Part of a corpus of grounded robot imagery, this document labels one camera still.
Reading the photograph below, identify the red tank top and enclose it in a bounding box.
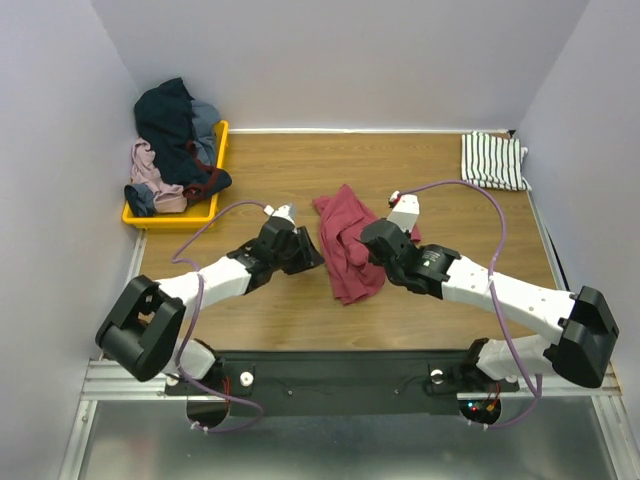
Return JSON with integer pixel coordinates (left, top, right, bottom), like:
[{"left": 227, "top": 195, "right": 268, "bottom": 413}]
[{"left": 312, "top": 183, "right": 423, "bottom": 307}]

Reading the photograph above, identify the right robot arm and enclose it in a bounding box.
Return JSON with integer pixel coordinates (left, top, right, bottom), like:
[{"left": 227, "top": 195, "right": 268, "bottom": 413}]
[{"left": 360, "top": 219, "right": 619, "bottom": 390}]

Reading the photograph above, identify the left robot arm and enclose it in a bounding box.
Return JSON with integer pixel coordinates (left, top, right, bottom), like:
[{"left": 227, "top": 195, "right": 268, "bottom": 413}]
[{"left": 95, "top": 216, "right": 324, "bottom": 394}]

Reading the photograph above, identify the striped folded tank top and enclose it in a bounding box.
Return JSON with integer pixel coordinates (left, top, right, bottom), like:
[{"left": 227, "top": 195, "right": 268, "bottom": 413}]
[{"left": 461, "top": 131, "right": 531, "bottom": 191}]

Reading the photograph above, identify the yellow plastic bin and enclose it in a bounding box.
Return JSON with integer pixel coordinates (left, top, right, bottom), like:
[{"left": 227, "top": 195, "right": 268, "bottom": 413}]
[{"left": 121, "top": 120, "right": 229, "bottom": 231}]

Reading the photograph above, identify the maroon trimmed dark garment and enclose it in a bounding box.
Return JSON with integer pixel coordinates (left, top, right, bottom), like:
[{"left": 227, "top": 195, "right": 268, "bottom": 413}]
[{"left": 183, "top": 140, "right": 232, "bottom": 203}]

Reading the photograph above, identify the grey blue garment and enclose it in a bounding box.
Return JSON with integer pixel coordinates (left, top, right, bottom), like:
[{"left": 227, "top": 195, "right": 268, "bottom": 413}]
[{"left": 191, "top": 100, "right": 221, "bottom": 166}]

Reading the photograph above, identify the pink garment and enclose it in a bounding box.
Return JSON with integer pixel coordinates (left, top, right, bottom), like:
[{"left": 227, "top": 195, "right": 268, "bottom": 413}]
[{"left": 125, "top": 138, "right": 187, "bottom": 217}]

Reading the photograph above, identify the dark navy garment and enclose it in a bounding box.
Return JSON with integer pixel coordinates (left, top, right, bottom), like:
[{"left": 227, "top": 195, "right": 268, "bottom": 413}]
[{"left": 134, "top": 77, "right": 211, "bottom": 187}]

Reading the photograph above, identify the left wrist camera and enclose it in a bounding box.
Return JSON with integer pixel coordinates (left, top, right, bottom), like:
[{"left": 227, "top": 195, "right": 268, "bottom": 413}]
[{"left": 271, "top": 203, "right": 296, "bottom": 225}]

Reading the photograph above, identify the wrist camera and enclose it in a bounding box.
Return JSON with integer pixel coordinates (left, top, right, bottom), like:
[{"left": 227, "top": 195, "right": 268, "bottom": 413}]
[
  {"left": 387, "top": 191, "right": 420, "bottom": 234},
  {"left": 271, "top": 203, "right": 296, "bottom": 225}
]

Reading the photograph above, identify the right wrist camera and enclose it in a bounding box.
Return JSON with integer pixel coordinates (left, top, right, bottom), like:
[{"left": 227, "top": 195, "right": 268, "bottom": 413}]
[{"left": 387, "top": 191, "right": 420, "bottom": 234}]

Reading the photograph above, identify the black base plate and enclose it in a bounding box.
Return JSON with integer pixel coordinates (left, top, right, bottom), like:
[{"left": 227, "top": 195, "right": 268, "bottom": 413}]
[{"left": 164, "top": 349, "right": 521, "bottom": 416}]

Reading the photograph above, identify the aluminium frame rail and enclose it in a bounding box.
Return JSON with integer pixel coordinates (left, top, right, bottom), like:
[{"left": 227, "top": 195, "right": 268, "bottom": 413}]
[{"left": 80, "top": 360, "right": 622, "bottom": 401}]

